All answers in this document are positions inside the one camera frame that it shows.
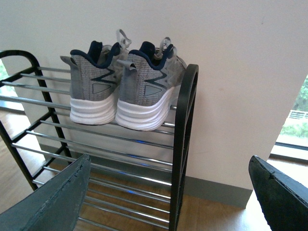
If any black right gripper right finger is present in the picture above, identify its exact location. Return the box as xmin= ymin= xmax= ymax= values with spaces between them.
xmin=248 ymin=155 xmax=308 ymax=231

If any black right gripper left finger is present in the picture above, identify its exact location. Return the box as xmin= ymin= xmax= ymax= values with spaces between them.
xmin=0 ymin=154 xmax=91 ymax=231

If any grey knit sneaker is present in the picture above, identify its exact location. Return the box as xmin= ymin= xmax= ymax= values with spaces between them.
xmin=60 ymin=29 xmax=131 ymax=125
xmin=115 ymin=37 xmax=187 ymax=131

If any black metal shoe rack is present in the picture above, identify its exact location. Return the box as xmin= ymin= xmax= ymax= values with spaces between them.
xmin=0 ymin=50 xmax=199 ymax=231

